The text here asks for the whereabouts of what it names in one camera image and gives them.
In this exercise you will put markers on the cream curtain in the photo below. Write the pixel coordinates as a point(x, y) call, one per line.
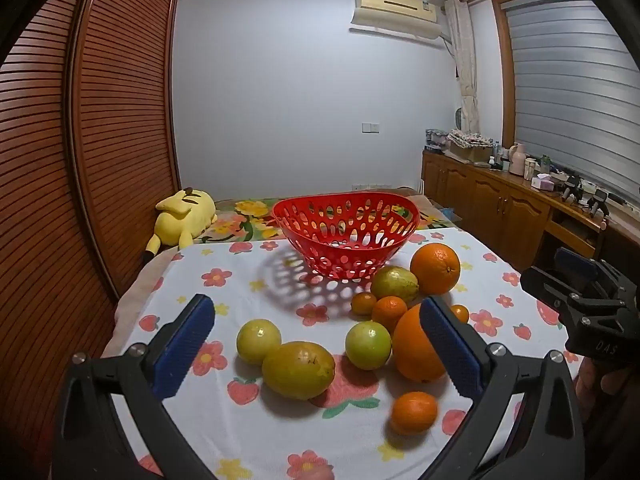
point(465, 60)

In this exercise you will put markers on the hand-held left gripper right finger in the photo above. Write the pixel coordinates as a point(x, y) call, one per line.
point(450, 345)

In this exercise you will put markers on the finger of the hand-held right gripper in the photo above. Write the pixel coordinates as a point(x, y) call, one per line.
point(542, 287)
point(575, 261)

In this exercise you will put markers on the clear storage box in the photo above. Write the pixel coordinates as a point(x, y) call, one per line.
point(436, 141)

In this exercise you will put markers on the small orange tangerine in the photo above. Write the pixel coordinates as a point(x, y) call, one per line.
point(389, 311)
point(414, 412)
point(461, 314)
point(363, 304)

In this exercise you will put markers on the white wall socket strip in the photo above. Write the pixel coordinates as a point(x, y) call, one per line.
point(370, 187)

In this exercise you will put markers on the yellow plush toy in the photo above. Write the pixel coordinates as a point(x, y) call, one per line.
point(182, 212)

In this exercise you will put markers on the red perforated plastic basket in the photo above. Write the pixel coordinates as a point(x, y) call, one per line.
point(345, 250)

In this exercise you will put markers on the wooden slatted wardrobe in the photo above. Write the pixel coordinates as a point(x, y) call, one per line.
point(75, 160)

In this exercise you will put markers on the person's right hand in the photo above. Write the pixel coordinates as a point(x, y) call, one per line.
point(607, 380)

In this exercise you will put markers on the cream cup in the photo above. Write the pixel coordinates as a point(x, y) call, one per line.
point(530, 167)

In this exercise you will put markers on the grey window blind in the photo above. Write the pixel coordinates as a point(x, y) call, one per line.
point(575, 100)

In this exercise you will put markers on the wall air conditioner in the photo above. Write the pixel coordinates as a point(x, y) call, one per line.
point(395, 10)

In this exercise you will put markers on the white strawberry print tablecloth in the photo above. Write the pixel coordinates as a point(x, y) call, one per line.
point(280, 430)

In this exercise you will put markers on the white wall switch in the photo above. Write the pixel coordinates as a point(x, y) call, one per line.
point(371, 127)

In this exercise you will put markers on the small yellow-green lemon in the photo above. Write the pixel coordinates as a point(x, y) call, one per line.
point(395, 284)

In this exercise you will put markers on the green lime fruit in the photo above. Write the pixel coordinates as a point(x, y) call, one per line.
point(368, 345)

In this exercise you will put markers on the floral blanket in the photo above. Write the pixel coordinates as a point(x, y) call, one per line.
point(245, 220)

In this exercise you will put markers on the large orange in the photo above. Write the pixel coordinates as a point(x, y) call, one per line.
point(435, 268)
point(412, 345)

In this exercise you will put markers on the yellow-green round pear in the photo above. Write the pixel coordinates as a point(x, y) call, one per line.
point(258, 341)

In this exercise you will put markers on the pink kettle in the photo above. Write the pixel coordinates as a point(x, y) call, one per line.
point(517, 160)

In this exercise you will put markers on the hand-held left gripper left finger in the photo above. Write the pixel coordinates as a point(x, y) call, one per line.
point(185, 345)

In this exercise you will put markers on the wooden sideboard cabinet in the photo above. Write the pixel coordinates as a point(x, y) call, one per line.
point(490, 205)

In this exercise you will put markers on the small white round fan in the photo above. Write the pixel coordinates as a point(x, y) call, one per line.
point(458, 116)

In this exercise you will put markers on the large yellow-green lemon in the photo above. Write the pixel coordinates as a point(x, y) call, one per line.
point(298, 370)

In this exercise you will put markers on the pink tissue box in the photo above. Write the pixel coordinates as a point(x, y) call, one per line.
point(542, 182)

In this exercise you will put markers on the cardboard box with cloth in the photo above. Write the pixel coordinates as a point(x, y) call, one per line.
point(467, 144)

